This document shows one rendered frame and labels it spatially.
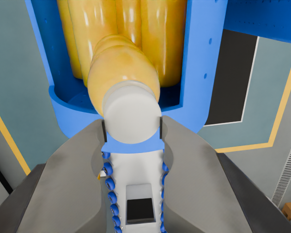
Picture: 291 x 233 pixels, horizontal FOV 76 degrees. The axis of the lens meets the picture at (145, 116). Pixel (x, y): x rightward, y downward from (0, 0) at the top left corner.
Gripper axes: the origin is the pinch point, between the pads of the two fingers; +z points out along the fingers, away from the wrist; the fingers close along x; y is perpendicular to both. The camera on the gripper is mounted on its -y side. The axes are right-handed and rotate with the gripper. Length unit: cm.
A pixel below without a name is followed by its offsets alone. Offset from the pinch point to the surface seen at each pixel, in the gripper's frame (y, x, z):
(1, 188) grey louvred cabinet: 140, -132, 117
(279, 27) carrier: 1, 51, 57
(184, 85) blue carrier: 1.7, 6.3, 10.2
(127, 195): 53, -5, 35
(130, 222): 53, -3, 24
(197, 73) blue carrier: 0.6, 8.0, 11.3
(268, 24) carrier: 0, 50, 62
